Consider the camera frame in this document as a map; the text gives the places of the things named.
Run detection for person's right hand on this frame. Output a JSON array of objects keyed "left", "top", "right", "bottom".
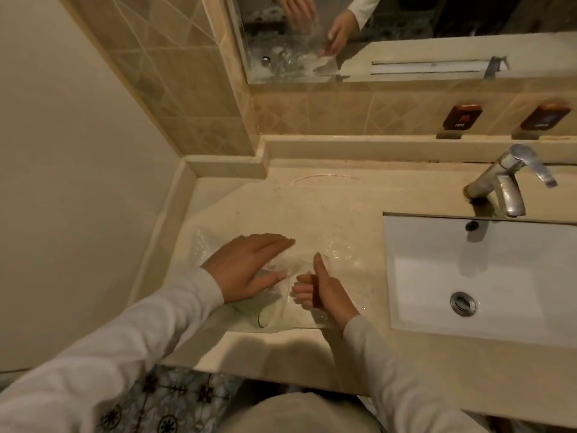
[{"left": 292, "top": 252, "right": 361, "bottom": 331}]

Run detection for person's left hand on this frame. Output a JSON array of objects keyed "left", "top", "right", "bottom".
[{"left": 200, "top": 233, "right": 296, "bottom": 305}]

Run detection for clear plastic bag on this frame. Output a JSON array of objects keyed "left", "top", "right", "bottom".
[{"left": 188, "top": 224, "right": 385, "bottom": 335}]

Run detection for person's right forearm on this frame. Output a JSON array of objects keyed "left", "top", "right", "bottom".
[{"left": 342, "top": 314, "right": 490, "bottom": 433}]

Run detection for person's left forearm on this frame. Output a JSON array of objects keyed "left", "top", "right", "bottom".
[{"left": 0, "top": 268, "right": 225, "bottom": 433}]

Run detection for clear glass cup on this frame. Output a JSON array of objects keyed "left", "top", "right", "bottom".
[{"left": 232, "top": 265, "right": 291, "bottom": 330}]

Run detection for person's beige trousers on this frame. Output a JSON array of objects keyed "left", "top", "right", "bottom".
[{"left": 224, "top": 391, "right": 385, "bottom": 433}]

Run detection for chrome sink drain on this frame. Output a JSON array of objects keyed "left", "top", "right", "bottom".
[{"left": 449, "top": 291, "right": 478, "bottom": 317}]

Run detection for white ceramic sink basin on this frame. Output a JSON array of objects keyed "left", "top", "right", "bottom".
[{"left": 383, "top": 213, "right": 577, "bottom": 349}]

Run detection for chrome sink faucet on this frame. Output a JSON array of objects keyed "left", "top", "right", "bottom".
[{"left": 464, "top": 144, "right": 559, "bottom": 219}]

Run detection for brown hot water sign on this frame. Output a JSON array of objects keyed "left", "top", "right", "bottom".
[{"left": 436, "top": 103, "right": 483, "bottom": 140}]

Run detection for brown cold water sign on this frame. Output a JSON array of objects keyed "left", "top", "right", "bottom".
[{"left": 517, "top": 101, "right": 574, "bottom": 141}]

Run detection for wall mirror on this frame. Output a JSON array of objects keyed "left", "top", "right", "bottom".
[{"left": 224, "top": 0, "right": 577, "bottom": 84}]

